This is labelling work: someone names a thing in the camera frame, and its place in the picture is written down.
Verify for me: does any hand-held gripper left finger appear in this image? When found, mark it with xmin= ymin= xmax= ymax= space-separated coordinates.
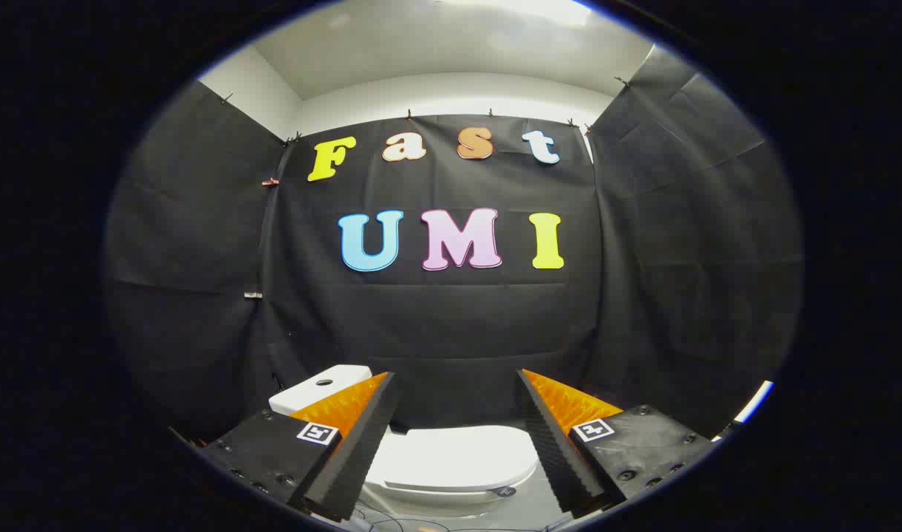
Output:
xmin=199 ymin=372 xmax=401 ymax=522

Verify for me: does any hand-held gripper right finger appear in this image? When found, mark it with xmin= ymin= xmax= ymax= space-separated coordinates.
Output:
xmin=516 ymin=369 xmax=717 ymax=518

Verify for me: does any white toilet lid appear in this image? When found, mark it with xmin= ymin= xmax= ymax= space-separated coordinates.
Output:
xmin=366 ymin=426 xmax=540 ymax=494

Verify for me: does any white toilet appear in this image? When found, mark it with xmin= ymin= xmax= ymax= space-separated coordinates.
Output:
xmin=268 ymin=364 xmax=540 ymax=518

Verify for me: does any black backdrop cloth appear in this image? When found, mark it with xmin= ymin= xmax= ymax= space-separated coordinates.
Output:
xmin=103 ymin=46 xmax=803 ymax=444

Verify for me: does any thin black cable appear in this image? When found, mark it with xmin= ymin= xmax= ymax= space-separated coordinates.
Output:
xmin=351 ymin=501 xmax=451 ymax=532

